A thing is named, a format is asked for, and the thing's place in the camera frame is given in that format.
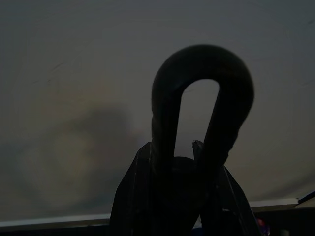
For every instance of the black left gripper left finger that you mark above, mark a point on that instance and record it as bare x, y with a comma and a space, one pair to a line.
133, 191

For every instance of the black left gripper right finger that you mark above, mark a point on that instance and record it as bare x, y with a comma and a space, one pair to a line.
221, 196

